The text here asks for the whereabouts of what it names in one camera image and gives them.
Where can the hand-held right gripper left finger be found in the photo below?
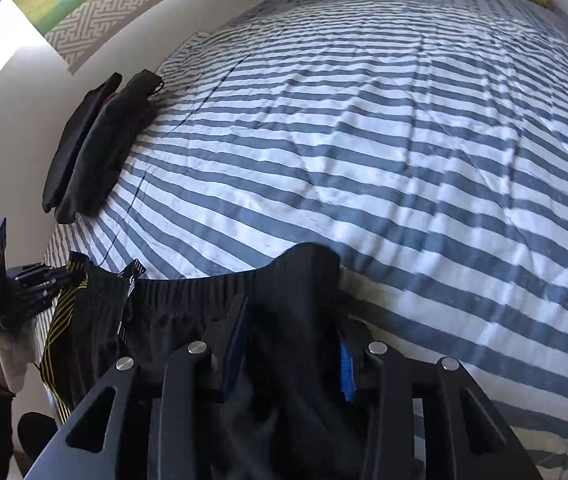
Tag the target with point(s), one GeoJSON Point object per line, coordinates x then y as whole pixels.
{"type": "Point", "coordinates": [233, 355]}

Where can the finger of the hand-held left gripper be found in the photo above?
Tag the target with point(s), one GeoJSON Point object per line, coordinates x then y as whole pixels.
{"type": "Point", "coordinates": [33, 287]}

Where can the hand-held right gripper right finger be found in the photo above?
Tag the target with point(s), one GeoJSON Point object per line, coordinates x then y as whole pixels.
{"type": "Point", "coordinates": [347, 372]}

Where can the black clothes stack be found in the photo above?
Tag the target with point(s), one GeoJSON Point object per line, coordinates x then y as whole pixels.
{"type": "Point", "coordinates": [291, 285]}

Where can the folded black pants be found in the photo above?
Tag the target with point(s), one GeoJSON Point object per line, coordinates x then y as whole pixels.
{"type": "Point", "coordinates": [111, 150]}
{"type": "Point", "coordinates": [76, 150]}

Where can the person's left hand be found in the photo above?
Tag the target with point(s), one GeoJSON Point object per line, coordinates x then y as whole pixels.
{"type": "Point", "coordinates": [3, 355]}

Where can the blue striped bed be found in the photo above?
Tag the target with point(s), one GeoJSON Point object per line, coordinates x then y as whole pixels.
{"type": "Point", "coordinates": [364, 160]}

